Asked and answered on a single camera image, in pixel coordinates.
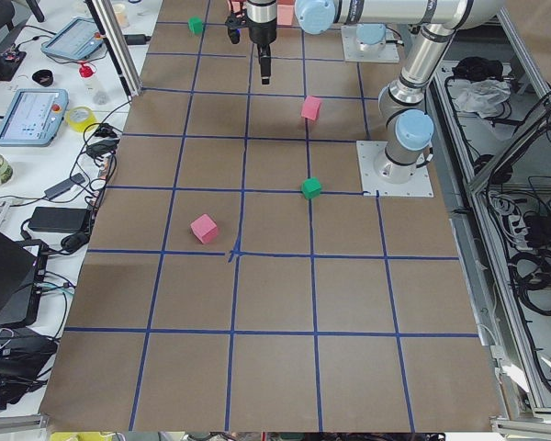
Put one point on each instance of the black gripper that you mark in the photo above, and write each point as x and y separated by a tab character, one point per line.
262	31

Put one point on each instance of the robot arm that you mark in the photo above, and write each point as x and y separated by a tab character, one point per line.
409	129

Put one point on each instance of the green foam cube far right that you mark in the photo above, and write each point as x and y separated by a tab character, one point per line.
195	25

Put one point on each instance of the green foam cube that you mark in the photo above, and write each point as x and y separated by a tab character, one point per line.
311	188
195	25

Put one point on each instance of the pink foam cube centre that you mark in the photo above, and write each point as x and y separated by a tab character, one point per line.
311	108

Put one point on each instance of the pink foam cube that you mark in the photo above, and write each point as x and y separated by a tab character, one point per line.
311	108
205	228

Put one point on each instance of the green foam cube near left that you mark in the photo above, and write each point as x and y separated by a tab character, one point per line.
311	188

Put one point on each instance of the blue teach pendant far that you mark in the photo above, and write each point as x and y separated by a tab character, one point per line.
77	41

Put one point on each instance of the blue teach pendant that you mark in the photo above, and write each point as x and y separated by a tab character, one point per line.
33	117
77	41

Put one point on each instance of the pink foam cube far left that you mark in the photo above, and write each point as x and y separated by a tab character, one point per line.
205	228

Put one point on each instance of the yellow tape roll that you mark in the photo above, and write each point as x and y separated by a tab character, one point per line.
80	119

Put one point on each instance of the blue teach pendant near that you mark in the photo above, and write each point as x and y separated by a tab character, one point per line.
33	117

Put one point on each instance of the black power adapter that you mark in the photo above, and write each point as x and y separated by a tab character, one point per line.
61	220

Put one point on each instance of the black laptop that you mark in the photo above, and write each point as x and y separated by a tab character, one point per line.
22	269

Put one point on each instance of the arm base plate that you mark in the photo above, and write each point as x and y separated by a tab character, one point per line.
369	43
382	178

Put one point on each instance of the aluminium frame post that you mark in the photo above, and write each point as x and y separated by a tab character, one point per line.
102	13

